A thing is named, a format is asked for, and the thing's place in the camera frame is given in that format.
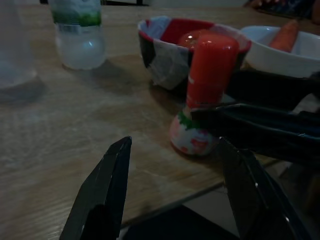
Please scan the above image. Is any red tomato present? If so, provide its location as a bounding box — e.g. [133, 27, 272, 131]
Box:
[176, 29, 201, 48]

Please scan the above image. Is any orange carrot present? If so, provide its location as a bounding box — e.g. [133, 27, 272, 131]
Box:
[268, 19, 300, 53]

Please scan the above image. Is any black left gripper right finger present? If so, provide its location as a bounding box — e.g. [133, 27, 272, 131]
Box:
[216, 136, 314, 240]

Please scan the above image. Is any clear bottle green label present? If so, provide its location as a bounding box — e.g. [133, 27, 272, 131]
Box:
[50, 0, 108, 71]

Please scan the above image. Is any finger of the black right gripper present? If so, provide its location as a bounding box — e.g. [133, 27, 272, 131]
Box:
[190, 102, 320, 166]
[226, 69, 320, 112]

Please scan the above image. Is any black floor mat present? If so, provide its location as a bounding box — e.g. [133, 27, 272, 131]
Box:
[119, 204, 241, 240]

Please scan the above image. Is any red black white bowl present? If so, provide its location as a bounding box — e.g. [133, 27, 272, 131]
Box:
[137, 15, 252, 91]

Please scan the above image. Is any small bottle red cap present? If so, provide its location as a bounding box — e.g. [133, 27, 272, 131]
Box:
[169, 33, 240, 157]

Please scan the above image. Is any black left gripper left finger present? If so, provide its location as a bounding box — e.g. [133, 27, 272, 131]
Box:
[59, 136, 133, 240]

